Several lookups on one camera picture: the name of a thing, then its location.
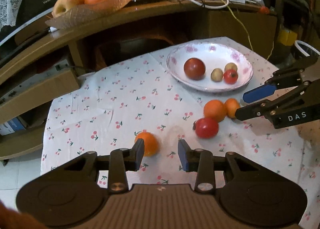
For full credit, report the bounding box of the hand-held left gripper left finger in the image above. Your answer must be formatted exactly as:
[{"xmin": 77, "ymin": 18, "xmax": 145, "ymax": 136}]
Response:
[{"xmin": 59, "ymin": 138, "xmax": 145, "ymax": 194}]

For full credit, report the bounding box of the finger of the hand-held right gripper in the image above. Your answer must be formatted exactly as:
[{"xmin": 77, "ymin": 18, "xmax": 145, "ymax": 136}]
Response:
[
  {"xmin": 235, "ymin": 79, "xmax": 320, "ymax": 130},
  {"xmin": 243, "ymin": 54, "xmax": 320, "ymax": 104}
]

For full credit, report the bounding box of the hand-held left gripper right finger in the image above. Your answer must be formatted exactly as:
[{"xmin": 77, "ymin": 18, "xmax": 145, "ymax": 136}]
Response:
[{"xmin": 177, "ymin": 139, "xmax": 263, "ymax": 194}]

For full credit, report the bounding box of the medium orange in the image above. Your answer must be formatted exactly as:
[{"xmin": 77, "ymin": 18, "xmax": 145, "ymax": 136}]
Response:
[{"xmin": 134, "ymin": 131, "xmax": 159, "ymax": 157}]

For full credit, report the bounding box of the small orange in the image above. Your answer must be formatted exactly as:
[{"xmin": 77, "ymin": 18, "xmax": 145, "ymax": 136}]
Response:
[{"xmin": 224, "ymin": 98, "xmax": 241, "ymax": 119}]

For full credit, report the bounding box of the floral white bowl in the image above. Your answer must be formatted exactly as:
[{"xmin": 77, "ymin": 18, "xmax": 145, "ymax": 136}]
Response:
[{"xmin": 166, "ymin": 43, "xmax": 253, "ymax": 92}]

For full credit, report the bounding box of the small red fruit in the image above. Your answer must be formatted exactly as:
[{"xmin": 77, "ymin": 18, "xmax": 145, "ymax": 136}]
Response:
[{"xmin": 223, "ymin": 69, "xmax": 239, "ymax": 84}]

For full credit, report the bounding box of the red tomato on table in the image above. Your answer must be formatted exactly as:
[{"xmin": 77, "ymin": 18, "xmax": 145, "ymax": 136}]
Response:
[{"xmin": 193, "ymin": 117, "xmax": 219, "ymax": 139}]

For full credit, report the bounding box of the large orange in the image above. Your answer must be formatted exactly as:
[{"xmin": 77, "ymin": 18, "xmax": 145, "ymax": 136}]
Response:
[{"xmin": 203, "ymin": 99, "xmax": 227, "ymax": 123}]

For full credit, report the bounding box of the cherry print tablecloth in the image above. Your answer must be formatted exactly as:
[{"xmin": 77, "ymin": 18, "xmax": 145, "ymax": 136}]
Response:
[{"xmin": 40, "ymin": 36, "xmax": 320, "ymax": 229}]

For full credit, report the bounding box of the yellow box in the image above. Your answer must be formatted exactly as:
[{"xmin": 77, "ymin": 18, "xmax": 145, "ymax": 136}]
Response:
[{"xmin": 278, "ymin": 28, "xmax": 297, "ymax": 45}]

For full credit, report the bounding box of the dark red apple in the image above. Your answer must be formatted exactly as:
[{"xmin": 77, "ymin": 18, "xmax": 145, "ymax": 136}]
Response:
[{"xmin": 184, "ymin": 58, "xmax": 206, "ymax": 80}]

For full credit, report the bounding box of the blue box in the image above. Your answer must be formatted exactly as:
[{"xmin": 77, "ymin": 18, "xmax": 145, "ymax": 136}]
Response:
[{"xmin": 0, "ymin": 116, "xmax": 28, "ymax": 136}]

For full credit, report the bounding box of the wooden desk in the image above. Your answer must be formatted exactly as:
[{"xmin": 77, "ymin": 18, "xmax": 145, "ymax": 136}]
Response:
[{"xmin": 0, "ymin": 0, "xmax": 278, "ymax": 162}]

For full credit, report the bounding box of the leaf-shaped glass tray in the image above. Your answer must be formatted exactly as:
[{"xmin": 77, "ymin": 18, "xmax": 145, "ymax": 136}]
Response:
[{"xmin": 45, "ymin": 0, "xmax": 137, "ymax": 30}]

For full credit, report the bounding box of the yellow apple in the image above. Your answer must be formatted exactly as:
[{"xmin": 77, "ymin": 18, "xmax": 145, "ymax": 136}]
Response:
[{"xmin": 52, "ymin": 0, "xmax": 85, "ymax": 18}]

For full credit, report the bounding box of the white cable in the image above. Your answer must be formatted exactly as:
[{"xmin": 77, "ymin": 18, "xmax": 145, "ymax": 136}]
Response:
[{"xmin": 167, "ymin": 0, "xmax": 230, "ymax": 10}]

